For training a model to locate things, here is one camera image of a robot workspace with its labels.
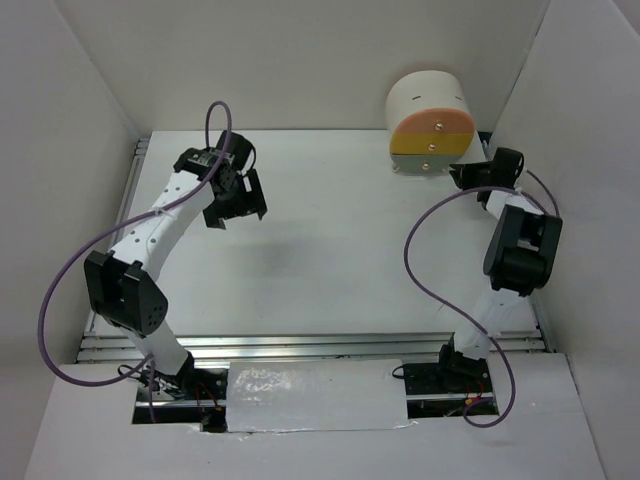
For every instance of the white foil covered panel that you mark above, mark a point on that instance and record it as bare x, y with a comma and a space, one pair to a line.
331, 395

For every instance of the cream round drawer organizer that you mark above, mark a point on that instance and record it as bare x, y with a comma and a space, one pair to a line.
422, 90

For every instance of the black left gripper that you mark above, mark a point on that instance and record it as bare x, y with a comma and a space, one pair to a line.
250, 202

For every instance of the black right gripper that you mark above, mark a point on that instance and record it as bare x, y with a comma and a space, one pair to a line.
463, 177

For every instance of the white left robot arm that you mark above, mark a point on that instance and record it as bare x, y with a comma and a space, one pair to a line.
219, 183

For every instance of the orange drawer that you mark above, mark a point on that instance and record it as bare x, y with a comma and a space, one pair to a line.
436, 121

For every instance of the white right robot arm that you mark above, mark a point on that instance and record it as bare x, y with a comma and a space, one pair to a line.
518, 261

